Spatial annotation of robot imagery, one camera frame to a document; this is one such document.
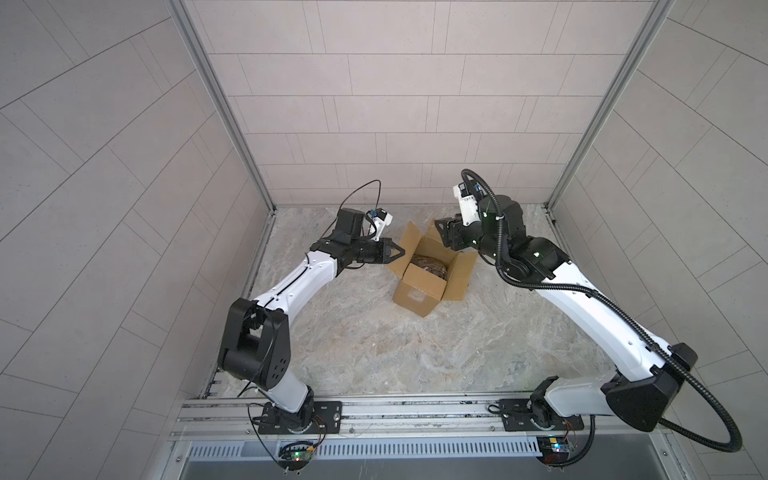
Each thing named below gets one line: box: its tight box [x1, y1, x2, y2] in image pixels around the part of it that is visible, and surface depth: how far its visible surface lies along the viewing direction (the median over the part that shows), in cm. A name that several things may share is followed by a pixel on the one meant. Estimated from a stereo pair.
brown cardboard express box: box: [388, 220, 478, 318], surface depth 82 cm
